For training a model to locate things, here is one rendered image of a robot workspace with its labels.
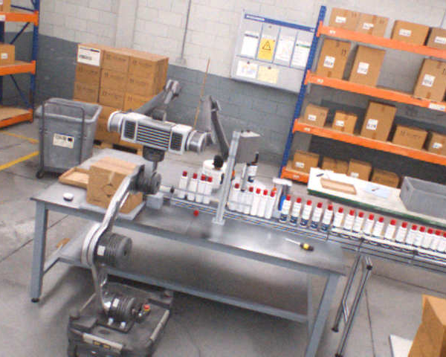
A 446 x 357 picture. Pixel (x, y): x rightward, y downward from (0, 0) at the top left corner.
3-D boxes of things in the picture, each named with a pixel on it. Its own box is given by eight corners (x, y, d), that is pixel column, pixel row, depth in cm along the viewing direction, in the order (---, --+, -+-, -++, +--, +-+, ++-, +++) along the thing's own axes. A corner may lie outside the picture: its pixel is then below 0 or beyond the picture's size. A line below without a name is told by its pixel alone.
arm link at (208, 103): (198, 93, 322) (211, 89, 319) (205, 107, 332) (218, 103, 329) (195, 142, 295) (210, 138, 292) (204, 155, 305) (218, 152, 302)
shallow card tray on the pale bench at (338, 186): (352, 187, 478) (354, 184, 477) (356, 195, 456) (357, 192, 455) (320, 180, 480) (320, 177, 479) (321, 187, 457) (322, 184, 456)
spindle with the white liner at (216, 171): (219, 190, 376) (226, 155, 366) (217, 193, 367) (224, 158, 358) (208, 187, 376) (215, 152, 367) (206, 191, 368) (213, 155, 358)
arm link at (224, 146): (201, 105, 325) (215, 101, 322) (203, 103, 330) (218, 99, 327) (221, 162, 339) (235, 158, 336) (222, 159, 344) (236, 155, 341)
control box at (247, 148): (254, 161, 326) (260, 135, 320) (238, 163, 314) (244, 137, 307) (243, 156, 332) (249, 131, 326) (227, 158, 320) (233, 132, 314)
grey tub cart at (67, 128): (47, 157, 612) (52, 83, 581) (97, 164, 623) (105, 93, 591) (27, 182, 530) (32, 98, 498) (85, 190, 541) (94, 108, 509)
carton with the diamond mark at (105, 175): (141, 202, 332) (147, 166, 323) (127, 214, 310) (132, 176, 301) (102, 191, 337) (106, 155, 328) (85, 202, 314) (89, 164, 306)
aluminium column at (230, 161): (221, 220, 335) (241, 129, 313) (221, 222, 331) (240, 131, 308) (215, 219, 335) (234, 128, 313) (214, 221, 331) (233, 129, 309)
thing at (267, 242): (330, 202, 421) (331, 200, 420) (346, 277, 297) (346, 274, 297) (105, 149, 435) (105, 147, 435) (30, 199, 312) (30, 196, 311)
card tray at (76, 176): (111, 180, 365) (112, 175, 363) (98, 191, 340) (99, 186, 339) (74, 171, 367) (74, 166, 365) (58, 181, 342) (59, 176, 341)
